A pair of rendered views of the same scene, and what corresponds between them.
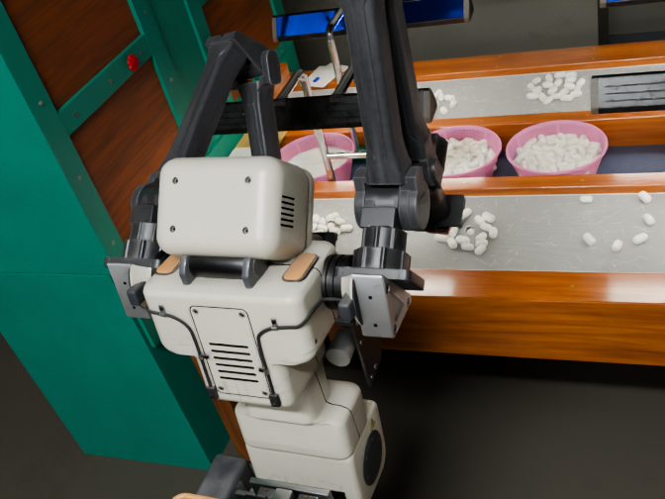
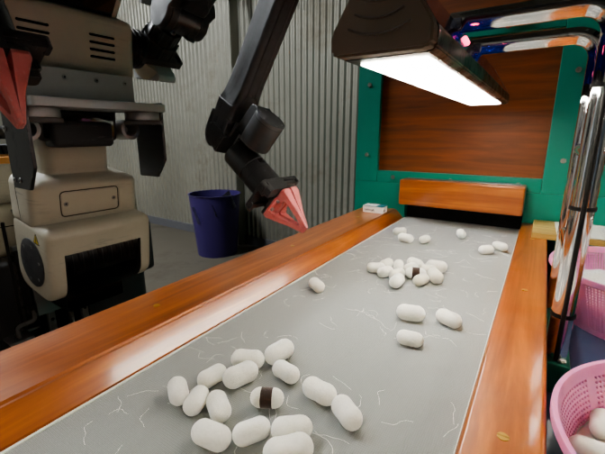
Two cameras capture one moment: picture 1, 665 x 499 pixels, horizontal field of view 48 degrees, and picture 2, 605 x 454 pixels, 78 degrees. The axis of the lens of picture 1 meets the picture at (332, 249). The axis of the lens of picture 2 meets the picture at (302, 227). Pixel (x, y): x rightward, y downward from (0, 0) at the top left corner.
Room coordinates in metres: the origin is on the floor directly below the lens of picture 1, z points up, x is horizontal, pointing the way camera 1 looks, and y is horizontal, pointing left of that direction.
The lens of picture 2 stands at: (1.54, -0.63, 0.98)
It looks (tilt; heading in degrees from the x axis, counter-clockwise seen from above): 14 degrees down; 95
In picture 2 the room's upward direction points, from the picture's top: straight up
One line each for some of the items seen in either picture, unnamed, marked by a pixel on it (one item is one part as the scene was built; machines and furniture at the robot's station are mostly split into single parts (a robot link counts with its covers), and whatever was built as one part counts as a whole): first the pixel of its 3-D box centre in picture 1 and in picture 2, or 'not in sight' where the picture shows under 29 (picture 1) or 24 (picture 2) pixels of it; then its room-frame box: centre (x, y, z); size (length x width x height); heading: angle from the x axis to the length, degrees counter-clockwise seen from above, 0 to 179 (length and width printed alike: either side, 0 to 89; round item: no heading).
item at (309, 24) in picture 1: (367, 16); not in sight; (2.20, -0.30, 1.08); 0.62 x 0.08 x 0.07; 63
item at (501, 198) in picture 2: not in sight; (458, 195); (1.85, 0.37, 0.83); 0.30 x 0.06 x 0.07; 153
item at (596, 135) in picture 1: (556, 159); not in sight; (1.70, -0.66, 0.72); 0.27 x 0.27 x 0.10
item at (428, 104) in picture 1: (310, 109); (460, 64); (1.71, -0.05, 1.08); 0.62 x 0.08 x 0.07; 63
